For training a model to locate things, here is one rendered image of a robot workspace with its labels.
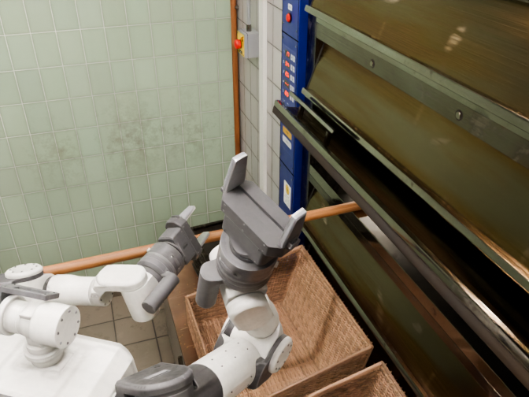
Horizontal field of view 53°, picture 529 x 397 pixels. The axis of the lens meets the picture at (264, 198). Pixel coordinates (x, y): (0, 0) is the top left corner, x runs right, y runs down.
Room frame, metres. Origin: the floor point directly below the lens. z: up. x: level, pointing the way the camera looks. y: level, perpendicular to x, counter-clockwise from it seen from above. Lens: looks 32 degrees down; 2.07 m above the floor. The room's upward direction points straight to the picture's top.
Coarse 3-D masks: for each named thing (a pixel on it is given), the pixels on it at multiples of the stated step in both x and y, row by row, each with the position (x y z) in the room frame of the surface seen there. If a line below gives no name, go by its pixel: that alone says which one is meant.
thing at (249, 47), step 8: (240, 32) 2.23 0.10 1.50; (248, 32) 2.20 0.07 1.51; (256, 32) 2.20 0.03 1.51; (240, 40) 2.22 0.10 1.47; (248, 40) 2.18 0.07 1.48; (256, 40) 2.19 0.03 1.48; (240, 48) 2.22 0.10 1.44; (248, 48) 2.18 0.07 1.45; (256, 48) 2.19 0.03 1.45; (248, 56) 2.18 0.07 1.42; (256, 56) 2.19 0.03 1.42
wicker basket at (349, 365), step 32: (288, 288) 1.60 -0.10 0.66; (320, 288) 1.43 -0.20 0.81; (192, 320) 1.36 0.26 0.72; (224, 320) 1.49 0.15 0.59; (288, 320) 1.49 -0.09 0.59; (320, 320) 1.36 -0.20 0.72; (352, 320) 1.23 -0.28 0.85; (320, 352) 1.29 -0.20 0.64; (352, 352) 1.17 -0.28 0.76; (288, 384) 1.03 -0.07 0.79; (320, 384) 1.06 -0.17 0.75
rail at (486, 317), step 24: (312, 144) 1.33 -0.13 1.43; (336, 168) 1.18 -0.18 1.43; (360, 192) 1.06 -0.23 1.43; (384, 216) 0.95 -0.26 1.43; (408, 240) 0.86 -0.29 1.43; (432, 264) 0.79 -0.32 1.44; (456, 288) 0.72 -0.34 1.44; (480, 312) 0.65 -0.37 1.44; (504, 336) 0.60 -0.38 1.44; (528, 360) 0.55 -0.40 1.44
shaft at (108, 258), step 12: (348, 204) 1.36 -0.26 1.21; (312, 216) 1.30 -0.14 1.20; (324, 216) 1.32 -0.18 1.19; (216, 240) 1.20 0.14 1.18; (120, 252) 1.12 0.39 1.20; (132, 252) 1.13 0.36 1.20; (144, 252) 1.13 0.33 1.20; (60, 264) 1.07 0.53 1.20; (72, 264) 1.08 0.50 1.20; (84, 264) 1.08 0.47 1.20; (96, 264) 1.09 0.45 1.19; (108, 264) 1.10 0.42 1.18
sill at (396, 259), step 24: (312, 168) 1.65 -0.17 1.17; (336, 192) 1.47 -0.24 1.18; (360, 216) 1.33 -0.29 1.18; (384, 240) 1.21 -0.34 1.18; (408, 264) 1.10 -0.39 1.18; (432, 288) 1.01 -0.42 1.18; (432, 312) 0.95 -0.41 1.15; (456, 312) 0.92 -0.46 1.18; (456, 336) 0.86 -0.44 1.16; (480, 360) 0.78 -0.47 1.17; (504, 384) 0.72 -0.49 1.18
